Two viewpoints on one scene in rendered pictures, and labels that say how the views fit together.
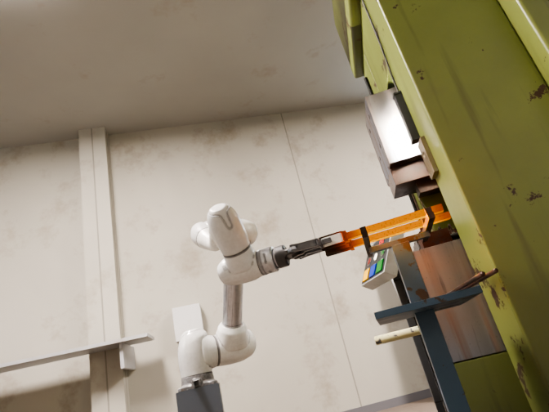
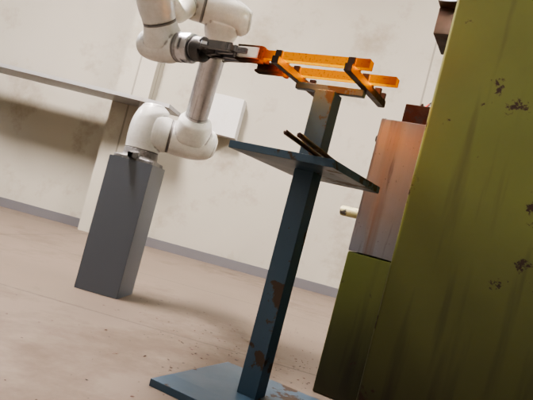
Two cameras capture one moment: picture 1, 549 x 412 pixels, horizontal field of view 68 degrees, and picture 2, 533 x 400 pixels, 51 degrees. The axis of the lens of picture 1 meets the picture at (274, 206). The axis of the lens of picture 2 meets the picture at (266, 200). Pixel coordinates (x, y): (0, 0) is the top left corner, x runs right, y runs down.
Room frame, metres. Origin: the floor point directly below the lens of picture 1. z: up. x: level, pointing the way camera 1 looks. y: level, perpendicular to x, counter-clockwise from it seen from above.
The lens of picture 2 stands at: (-0.14, -0.77, 0.50)
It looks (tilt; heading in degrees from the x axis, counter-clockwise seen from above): 2 degrees up; 17
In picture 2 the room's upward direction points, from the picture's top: 15 degrees clockwise
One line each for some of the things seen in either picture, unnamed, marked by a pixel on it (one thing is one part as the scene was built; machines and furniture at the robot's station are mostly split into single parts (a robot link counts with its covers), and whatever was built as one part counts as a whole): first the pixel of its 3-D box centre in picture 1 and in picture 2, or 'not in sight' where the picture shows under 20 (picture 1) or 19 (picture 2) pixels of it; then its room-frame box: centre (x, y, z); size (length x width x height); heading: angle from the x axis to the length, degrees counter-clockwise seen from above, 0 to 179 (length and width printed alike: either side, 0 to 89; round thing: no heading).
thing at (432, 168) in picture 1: (427, 158); not in sight; (1.60, -0.69, 1.27); 0.09 x 0.02 x 0.17; 171
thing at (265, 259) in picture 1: (269, 260); (187, 48); (1.37, 0.06, 0.94); 0.09 x 0.06 x 0.09; 168
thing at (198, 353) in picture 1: (195, 351); (150, 127); (2.12, 0.56, 0.77); 0.18 x 0.16 x 0.22; 117
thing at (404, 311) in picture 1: (422, 308); (308, 168); (1.39, -0.39, 0.67); 0.40 x 0.30 x 0.02; 169
